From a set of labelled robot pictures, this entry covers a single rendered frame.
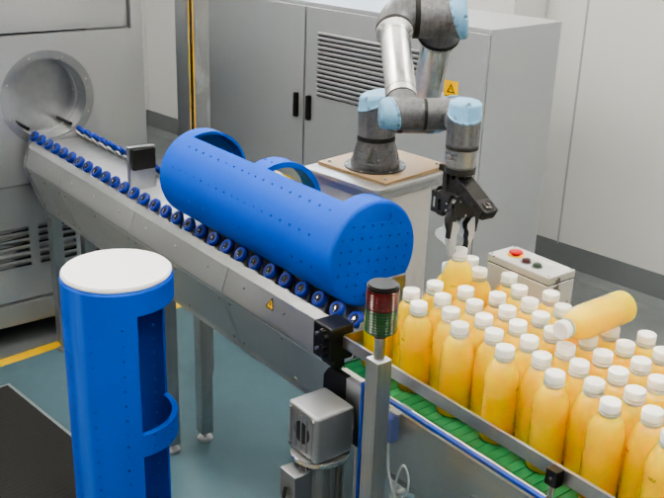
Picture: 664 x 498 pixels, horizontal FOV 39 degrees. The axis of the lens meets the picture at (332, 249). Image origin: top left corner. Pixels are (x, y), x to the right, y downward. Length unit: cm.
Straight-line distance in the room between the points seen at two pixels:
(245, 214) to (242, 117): 249
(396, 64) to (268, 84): 257
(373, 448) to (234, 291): 94
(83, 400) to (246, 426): 131
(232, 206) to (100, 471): 79
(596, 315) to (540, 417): 25
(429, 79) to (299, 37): 201
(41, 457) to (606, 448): 208
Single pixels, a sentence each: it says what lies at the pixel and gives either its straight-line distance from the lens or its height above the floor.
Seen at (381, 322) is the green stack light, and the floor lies 119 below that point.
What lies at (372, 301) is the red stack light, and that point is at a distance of 176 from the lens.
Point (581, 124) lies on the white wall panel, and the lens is 515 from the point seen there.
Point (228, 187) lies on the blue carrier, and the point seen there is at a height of 116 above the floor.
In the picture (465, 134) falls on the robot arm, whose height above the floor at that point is 145.
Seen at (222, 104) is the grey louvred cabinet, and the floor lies 84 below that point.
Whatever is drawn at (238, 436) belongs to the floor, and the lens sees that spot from 363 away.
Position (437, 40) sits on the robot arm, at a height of 159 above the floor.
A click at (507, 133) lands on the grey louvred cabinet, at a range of 408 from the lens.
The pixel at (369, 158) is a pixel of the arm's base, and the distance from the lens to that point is 281.
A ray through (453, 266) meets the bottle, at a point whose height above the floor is 114.
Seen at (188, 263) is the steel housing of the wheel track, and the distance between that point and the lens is 292.
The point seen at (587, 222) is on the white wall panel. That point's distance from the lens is 523.
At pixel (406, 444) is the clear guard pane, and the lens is 200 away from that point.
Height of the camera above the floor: 196
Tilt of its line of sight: 21 degrees down
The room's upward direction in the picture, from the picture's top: 2 degrees clockwise
